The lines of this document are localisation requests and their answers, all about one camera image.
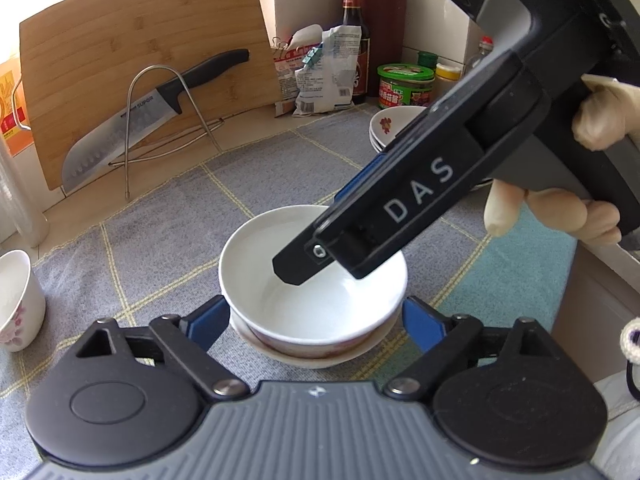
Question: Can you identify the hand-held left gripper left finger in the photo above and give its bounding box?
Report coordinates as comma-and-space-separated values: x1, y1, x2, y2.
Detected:
75, 296, 249, 402

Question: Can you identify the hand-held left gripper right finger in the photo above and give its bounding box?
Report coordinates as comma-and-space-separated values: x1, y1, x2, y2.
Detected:
385, 296, 557, 401

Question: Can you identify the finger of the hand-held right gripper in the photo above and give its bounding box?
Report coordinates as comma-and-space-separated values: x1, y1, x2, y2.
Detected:
272, 232, 351, 287
330, 152, 389, 206

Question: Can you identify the white bowl with pink flowers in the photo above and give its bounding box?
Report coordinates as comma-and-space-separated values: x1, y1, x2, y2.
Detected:
0, 248, 47, 352
229, 305, 402, 370
218, 204, 409, 357

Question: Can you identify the person's right hand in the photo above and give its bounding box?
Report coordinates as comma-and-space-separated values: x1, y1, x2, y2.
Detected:
484, 74, 640, 247

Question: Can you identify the jar with yellow lid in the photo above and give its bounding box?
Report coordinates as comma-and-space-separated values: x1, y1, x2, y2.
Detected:
433, 62, 461, 99

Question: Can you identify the sauce jar with green lid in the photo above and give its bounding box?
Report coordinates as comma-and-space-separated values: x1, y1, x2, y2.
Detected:
377, 63, 435, 110

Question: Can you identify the clear bottle with red cap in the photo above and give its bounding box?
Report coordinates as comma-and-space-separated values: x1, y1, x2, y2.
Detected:
467, 35, 496, 77

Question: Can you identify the white printed food bag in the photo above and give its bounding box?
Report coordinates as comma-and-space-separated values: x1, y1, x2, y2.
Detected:
294, 27, 362, 115

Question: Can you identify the blue grey checked towel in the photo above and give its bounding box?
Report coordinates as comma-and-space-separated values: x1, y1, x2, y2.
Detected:
0, 105, 578, 413

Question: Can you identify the red and white food bag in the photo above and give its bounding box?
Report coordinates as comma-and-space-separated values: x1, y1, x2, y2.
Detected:
272, 42, 322, 117

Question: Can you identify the brown knife block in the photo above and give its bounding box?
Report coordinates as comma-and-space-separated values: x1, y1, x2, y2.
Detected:
359, 0, 407, 99

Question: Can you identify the dark soy sauce bottle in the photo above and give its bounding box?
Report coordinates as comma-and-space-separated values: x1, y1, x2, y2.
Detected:
341, 0, 372, 106

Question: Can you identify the clear plastic wrap roll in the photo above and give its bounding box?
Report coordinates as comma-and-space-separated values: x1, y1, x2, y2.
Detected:
0, 145, 50, 249

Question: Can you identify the light grey clothing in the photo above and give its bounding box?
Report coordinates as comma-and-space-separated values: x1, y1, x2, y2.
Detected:
594, 374, 640, 480

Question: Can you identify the bamboo cutting board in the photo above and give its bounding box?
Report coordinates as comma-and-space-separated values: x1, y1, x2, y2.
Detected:
19, 0, 282, 191

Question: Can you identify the large yellow oil bottle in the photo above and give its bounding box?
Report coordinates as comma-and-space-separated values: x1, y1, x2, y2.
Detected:
0, 57, 37, 157

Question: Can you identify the black handled kitchen knife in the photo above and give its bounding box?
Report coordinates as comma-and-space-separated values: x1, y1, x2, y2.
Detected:
62, 48, 250, 194

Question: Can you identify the steel wire rack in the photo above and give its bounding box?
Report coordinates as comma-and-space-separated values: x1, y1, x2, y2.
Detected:
110, 64, 225, 200

